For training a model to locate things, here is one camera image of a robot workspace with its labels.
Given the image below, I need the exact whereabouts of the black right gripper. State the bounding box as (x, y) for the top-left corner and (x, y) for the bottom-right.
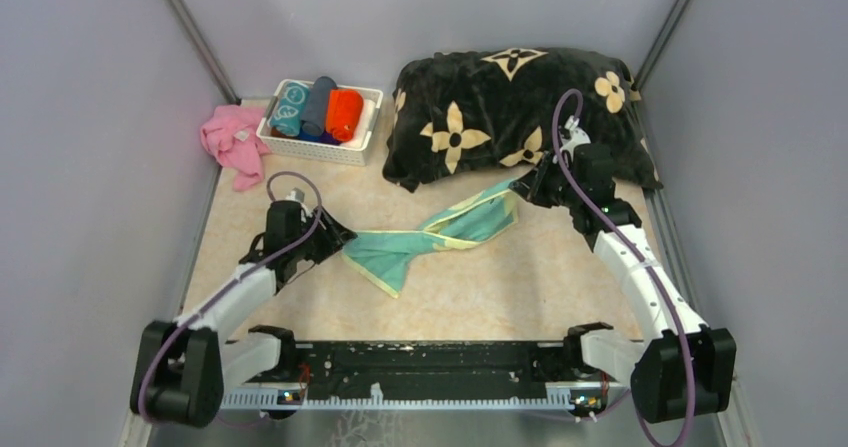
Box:
(511, 150), (584, 209)

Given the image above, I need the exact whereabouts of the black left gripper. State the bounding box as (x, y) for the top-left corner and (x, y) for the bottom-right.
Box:
(290, 204), (357, 264)

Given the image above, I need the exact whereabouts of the white plastic basket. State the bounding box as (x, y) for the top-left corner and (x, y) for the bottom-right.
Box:
(256, 79), (384, 166)

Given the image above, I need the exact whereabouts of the small teal yellow towel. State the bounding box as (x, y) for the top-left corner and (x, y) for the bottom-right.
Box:
(342, 180), (519, 298)

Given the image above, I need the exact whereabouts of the patterned teal yellow towel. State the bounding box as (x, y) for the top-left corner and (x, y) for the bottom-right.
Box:
(269, 82), (310, 135)

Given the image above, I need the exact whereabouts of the orange towel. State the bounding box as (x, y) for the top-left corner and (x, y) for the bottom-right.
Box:
(325, 89), (364, 143)

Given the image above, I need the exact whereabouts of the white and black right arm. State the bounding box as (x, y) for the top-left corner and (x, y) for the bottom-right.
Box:
(510, 144), (737, 424)

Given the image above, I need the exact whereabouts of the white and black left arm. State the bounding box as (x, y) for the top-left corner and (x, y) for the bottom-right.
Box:
(129, 200), (357, 428)

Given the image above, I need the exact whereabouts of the blue rolled towel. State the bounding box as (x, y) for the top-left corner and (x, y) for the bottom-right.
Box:
(297, 130), (322, 143)

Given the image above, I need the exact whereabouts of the brown rolled towel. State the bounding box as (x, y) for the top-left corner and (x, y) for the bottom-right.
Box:
(269, 128), (299, 139)

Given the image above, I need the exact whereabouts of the purple rolled towel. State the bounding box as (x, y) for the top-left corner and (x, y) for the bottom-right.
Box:
(318, 131), (342, 146)

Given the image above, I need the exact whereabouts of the grey rolled towel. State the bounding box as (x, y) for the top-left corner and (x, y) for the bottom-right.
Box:
(300, 76), (337, 137)

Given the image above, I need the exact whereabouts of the pink towel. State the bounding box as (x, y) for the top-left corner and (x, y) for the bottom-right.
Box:
(200, 105), (271, 192)

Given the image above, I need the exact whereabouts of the white rolled towel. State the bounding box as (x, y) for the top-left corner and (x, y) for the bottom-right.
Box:
(347, 99), (376, 149)

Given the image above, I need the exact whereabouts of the black floral pillow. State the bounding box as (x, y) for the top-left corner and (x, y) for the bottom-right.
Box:
(382, 47), (662, 192)

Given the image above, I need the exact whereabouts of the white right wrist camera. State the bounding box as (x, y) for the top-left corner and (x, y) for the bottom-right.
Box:
(558, 116), (591, 157)

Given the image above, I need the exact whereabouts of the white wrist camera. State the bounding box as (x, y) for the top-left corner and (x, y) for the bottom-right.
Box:
(285, 188), (306, 208)
(558, 116), (591, 157)

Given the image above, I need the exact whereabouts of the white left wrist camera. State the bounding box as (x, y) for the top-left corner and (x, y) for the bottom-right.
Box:
(285, 188), (306, 208)

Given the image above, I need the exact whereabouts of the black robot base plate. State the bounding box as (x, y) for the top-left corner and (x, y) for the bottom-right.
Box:
(254, 341), (602, 401)

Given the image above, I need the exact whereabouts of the aluminium frame rail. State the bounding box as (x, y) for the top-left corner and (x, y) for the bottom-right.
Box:
(119, 337), (763, 447)

